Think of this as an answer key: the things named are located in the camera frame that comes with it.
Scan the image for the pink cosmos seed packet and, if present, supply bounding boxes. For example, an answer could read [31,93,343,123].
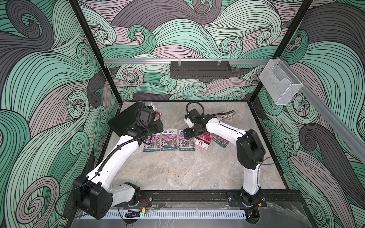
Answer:
[161,129,178,151]
[178,130,195,151]
[143,133,161,152]

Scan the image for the mixed daisy flower seed packet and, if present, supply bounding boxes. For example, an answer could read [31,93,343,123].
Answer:
[212,134,230,148]

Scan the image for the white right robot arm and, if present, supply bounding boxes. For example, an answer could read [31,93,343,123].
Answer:
[183,109,265,207]

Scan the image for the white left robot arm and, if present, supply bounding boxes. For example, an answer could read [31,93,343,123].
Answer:
[72,102,163,219]

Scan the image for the black metal case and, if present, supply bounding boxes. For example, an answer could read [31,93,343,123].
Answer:
[107,102,145,137]

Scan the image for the white rabbit figurine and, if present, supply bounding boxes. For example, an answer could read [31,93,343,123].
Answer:
[150,103,157,111]

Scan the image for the black corner frame post left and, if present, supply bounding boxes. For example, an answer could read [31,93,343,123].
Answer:
[69,0,123,106]

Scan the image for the black corner frame post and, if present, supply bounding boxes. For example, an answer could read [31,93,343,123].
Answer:
[69,0,123,106]
[248,0,313,107]

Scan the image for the black wall tray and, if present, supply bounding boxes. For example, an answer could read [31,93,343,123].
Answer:
[170,61,232,81]

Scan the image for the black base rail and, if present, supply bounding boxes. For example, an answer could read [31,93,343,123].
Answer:
[75,189,303,209]

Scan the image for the aluminium rail back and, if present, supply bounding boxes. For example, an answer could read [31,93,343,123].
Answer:
[103,58,270,65]

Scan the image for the aluminium rail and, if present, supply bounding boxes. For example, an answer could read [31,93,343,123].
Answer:
[276,57,365,163]
[103,58,270,65]

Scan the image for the white slotted cable duct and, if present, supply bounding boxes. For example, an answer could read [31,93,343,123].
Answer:
[80,209,247,220]

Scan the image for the clear acrylic wall holder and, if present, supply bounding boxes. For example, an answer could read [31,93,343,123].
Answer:
[259,58,303,105]

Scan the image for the aluminium rail right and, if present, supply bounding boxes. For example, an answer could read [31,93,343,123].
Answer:
[276,57,365,163]

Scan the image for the black corner frame post right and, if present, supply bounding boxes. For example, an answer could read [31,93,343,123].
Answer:
[248,0,313,107]

